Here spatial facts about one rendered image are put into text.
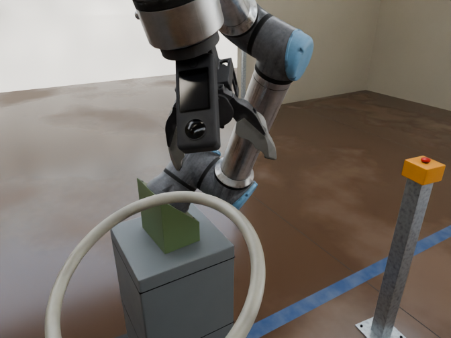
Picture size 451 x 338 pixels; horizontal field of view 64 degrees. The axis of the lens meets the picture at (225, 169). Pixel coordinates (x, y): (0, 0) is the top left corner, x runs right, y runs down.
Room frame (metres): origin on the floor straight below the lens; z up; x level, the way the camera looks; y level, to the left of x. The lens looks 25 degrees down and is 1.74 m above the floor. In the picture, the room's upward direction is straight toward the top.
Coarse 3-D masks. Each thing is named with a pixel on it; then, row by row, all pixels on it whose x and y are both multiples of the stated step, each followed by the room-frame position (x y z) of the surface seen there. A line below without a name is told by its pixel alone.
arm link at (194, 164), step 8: (200, 152) 1.26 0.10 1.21; (208, 152) 1.27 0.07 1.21; (216, 152) 1.29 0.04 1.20; (184, 160) 1.25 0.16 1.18; (192, 160) 1.25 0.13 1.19; (200, 160) 1.24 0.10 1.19; (208, 160) 1.25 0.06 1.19; (216, 160) 1.26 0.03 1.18; (168, 168) 1.26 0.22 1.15; (184, 168) 1.23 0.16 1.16; (192, 168) 1.23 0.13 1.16; (200, 168) 1.22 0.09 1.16; (208, 168) 1.22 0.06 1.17; (184, 176) 1.22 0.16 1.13; (192, 176) 1.23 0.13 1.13; (200, 176) 1.21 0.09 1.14; (192, 184) 1.23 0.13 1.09; (200, 184) 1.21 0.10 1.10
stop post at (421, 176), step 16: (416, 160) 1.49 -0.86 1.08; (432, 160) 1.49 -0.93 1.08; (416, 176) 1.43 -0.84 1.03; (432, 176) 1.41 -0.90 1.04; (416, 192) 1.43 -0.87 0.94; (400, 208) 1.49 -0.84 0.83; (416, 208) 1.42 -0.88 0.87; (400, 224) 1.47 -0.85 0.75; (416, 224) 1.43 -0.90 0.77; (400, 240) 1.45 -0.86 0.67; (416, 240) 1.44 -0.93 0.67; (400, 256) 1.43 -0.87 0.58; (400, 272) 1.42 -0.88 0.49; (384, 288) 1.47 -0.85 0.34; (400, 288) 1.44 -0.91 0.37; (384, 304) 1.45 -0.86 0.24; (368, 320) 1.55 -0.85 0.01; (384, 320) 1.43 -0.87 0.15; (368, 336) 1.44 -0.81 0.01; (384, 336) 1.43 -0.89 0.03; (400, 336) 1.43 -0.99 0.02
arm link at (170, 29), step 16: (208, 0) 0.41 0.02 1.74; (144, 16) 0.40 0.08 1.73; (160, 16) 0.39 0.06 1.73; (176, 16) 0.39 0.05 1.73; (192, 16) 0.39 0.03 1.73; (208, 16) 0.41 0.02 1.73; (160, 32) 0.40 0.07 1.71; (176, 32) 0.40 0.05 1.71; (192, 32) 0.40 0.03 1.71; (208, 32) 0.41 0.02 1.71; (160, 48) 0.41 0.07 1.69; (176, 48) 0.40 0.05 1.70
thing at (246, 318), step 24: (168, 192) 0.83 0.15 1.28; (192, 192) 0.81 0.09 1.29; (120, 216) 0.79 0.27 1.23; (240, 216) 0.71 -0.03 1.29; (96, 240) 0.74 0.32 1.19; (72, 264) 0.68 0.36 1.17; (264, 264) 0.59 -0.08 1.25; (48, 312) 0.56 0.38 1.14; (48, 336) 0.51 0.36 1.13; (240, 336) 0.45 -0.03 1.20
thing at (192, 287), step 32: (128, 224) 1.32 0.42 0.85; (128, 256) 1.10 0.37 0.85; (160, 256) 1.10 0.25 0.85; (192, 256) 1.10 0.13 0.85; (224, 256) 1.15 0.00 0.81; (128, 288) 1.13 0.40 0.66; (160, 288) 1.01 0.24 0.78; (192, 288) 1.07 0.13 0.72; (224, 288) 1.15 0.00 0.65; (128, 320) 1.22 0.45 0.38; (160, 320) 1.00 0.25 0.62; (192, 320) 1.07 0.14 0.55; (224, 320) 1.15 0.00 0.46
